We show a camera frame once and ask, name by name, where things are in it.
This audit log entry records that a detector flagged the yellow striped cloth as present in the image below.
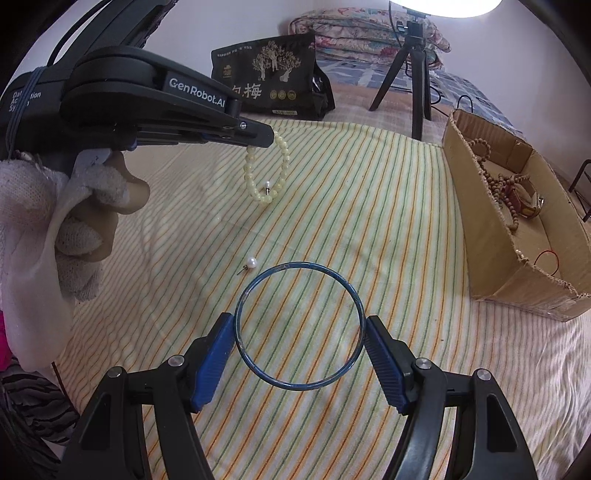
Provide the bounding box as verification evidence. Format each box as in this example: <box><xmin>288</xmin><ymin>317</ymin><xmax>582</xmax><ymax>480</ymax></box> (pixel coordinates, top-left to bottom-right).
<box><xmin>51</xmin><ymin>117</ymin><xmax>591</xmax><ymax>480</ymax></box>

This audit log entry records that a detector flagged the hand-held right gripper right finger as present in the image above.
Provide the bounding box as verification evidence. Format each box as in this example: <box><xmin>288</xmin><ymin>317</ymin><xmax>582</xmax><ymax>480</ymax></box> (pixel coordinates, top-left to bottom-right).
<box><xmin>365</xmin><ymin>315</ymin><xmax>539</xmax><ymax>480</ymax></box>

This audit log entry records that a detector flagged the jade pendant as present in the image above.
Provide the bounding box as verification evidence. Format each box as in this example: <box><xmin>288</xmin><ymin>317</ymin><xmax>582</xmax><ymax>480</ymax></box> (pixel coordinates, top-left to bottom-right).
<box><xmin>531</xmin><ymin>250</ymin><xmax>561</xmax><ymax>280</ymax></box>

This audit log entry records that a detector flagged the zebra striped cloth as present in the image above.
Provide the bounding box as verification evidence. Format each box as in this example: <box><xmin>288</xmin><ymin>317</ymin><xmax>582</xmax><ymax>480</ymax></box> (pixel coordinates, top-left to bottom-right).
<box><xmin>0</xmin><ymin>364</ymin><xmax>79</xmax><ymax>462</ymax></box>

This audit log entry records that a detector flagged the black tripod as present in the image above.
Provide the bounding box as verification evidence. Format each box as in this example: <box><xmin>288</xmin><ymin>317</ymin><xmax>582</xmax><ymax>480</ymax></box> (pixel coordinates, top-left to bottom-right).
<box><xmin>368</xmin><ymin>21</ymin><xmax>432</xmax><ymax>140</ymax></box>

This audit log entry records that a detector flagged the wooden bead necklace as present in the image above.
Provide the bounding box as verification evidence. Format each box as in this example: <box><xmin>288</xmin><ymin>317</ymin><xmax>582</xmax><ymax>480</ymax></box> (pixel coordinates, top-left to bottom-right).
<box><xmin>466</xmin><ymin>137</ymin><xmax>522</xmax><ymax>236</ymax></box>

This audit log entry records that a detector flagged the plaid blanket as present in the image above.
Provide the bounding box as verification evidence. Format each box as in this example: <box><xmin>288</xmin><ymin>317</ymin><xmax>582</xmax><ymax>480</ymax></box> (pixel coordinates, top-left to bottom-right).
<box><xmin>323</xmin><ymin>83</ymin><xmax>462</xmax><ymax>148</ymax></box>

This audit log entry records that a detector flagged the blue bangle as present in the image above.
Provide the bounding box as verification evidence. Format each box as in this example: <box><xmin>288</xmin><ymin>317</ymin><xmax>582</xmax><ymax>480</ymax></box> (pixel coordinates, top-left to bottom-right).
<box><xmin>234</xmin><ymin>262</ymin><xmax>365</xmax><ymax>389</ymax></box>

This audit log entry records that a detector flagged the brown leather watch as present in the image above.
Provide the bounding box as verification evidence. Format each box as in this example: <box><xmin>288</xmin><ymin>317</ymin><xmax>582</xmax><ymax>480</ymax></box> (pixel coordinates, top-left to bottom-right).
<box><xmin>505</xmin><ymin>175</ymin><xmax>546</xmax><ymax>217</ymax></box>

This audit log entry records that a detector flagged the cardboard box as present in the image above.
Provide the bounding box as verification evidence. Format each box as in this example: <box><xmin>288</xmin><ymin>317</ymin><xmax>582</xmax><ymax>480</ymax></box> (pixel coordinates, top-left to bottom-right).
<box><xmin>442</xmin><ymin>109</ymin><xmax>591</xmax><ymax>322</ymax></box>

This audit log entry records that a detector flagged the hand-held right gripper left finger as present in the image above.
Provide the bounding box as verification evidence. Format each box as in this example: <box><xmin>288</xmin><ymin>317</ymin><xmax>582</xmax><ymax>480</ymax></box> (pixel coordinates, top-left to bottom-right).
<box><xmin>58</xmin><ymin>311</ymin><xmax>236</xmax><ymax>480</ymax></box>

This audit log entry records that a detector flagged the pale bead bracelet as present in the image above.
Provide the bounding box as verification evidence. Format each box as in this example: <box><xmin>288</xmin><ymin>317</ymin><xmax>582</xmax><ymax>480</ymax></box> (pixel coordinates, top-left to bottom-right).
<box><xmin>243</xmin><ymin>130</ymin><xmax>291</xmax><ymax>202</ymax></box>

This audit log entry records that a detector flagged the black metal shoe rack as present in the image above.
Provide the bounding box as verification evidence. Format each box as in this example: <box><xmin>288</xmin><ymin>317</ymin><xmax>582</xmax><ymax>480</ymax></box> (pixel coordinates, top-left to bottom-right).
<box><xmin>568</xmin><ymin>159</ymin><xmax>591</xmax><ymax>222</ymax></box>

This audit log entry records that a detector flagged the blue patterned bed sheet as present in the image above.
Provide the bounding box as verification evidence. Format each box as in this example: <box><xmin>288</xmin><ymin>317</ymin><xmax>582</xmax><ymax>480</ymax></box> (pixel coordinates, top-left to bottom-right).
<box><xmin>316</xmin><ymin>48</ymin><xmax>513</xmax><ymax>130</ymax></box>

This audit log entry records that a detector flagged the black power cable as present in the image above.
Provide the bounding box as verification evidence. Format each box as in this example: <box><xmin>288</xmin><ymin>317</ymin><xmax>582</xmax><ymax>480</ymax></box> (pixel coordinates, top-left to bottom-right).
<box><xmin>429</xmin><ymin>88</ymin><xmax>476</xmax><ymax>116</ymax></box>

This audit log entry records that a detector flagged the folded floral quilt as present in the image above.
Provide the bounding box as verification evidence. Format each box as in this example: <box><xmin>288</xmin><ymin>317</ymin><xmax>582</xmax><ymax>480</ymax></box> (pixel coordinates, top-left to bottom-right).
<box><xmin>288</xmin><ymin>7</ymin><xmax>451</xmax><ymax>65</ymax></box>

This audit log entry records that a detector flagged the person's left hand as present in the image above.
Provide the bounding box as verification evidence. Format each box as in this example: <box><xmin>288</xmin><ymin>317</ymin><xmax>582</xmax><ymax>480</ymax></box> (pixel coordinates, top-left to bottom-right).
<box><xmin>0</xmin><ymin>150</ymin><xmax>151</xmax><ymax>370</ymax></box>

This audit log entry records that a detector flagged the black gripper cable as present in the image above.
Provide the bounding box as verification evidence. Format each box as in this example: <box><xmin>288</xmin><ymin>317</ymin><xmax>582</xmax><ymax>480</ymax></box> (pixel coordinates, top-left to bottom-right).
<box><xmin>46</xmin><ymin>0</ymin><xmax>121</xmax><ymax>65</ymax></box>

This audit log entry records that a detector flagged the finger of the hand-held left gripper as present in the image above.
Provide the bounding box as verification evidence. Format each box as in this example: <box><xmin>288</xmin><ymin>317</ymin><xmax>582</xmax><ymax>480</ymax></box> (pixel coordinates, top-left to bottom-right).
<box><xmin>134</xmin><ymin>115</ymin><xmax>276</xmax><ymax>150</ymax></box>

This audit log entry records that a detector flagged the black printed snack bag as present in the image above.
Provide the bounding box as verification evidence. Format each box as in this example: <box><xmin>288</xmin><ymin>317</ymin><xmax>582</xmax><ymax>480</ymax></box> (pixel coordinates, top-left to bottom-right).
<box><xmin>211</xmin><ymin>31</ymin><xmax>335</xmax><ymax>121</ymax></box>

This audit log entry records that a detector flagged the pink cloth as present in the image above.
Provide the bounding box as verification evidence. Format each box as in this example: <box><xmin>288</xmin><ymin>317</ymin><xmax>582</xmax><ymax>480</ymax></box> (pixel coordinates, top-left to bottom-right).
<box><xmin>0</xmin><ymin>314</ymin><xmax>14</xmax><ymax>370</ymax></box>

